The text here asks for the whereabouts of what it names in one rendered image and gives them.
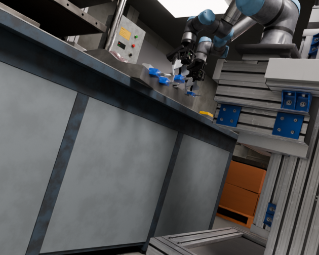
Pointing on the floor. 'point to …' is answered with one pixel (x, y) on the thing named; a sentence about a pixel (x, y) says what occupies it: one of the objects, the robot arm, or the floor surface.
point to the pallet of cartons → (241, 193)
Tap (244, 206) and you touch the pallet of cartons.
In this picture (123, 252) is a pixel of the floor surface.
